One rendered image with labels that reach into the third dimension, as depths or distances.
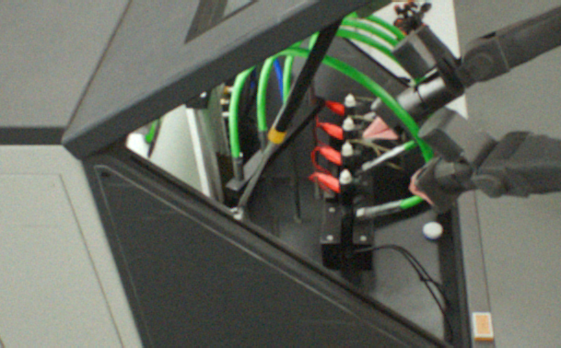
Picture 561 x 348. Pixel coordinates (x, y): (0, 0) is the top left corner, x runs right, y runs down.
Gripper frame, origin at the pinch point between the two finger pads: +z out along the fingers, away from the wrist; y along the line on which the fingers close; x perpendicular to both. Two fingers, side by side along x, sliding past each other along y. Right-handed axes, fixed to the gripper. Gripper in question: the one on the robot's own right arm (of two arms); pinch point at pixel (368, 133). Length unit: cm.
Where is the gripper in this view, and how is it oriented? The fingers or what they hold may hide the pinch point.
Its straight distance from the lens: 136.5
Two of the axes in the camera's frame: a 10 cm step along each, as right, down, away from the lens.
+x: -3.7, 6.4, -6.8
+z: -6.1, 3.8, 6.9
